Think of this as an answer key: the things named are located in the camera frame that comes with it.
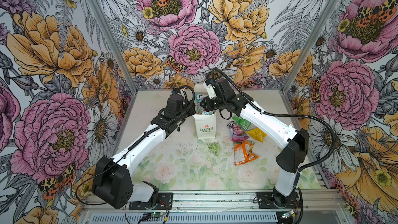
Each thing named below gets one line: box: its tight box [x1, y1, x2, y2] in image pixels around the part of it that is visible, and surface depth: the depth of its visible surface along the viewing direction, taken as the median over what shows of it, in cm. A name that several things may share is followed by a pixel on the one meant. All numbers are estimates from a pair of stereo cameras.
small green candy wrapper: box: [207, 141, 221, 157], surface depth 91 cm
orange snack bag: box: [233, 140, 260, 166], surface depth 87 cm
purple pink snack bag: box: [226, 120, 250, 143], surface depth 95 cm
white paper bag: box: [192, 110, 217, 139], surface depth 84 cm
